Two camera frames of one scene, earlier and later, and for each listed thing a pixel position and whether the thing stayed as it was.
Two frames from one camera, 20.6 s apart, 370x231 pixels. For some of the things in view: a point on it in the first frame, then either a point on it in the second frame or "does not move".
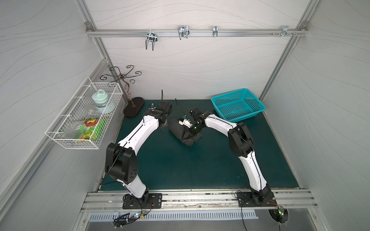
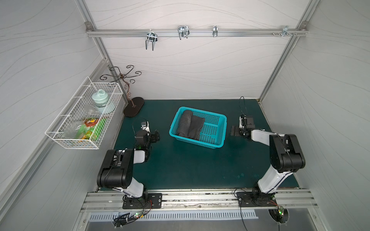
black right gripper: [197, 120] → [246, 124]
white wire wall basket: [84, 121] does not move
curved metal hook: [183, 31] does not move
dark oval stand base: [130, 110] does not move
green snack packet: [93, 128] does not move
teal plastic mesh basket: [237, 106] → [199, 127]
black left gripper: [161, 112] → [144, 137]
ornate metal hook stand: [123, 76] does not move
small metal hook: [215, 31] does not move
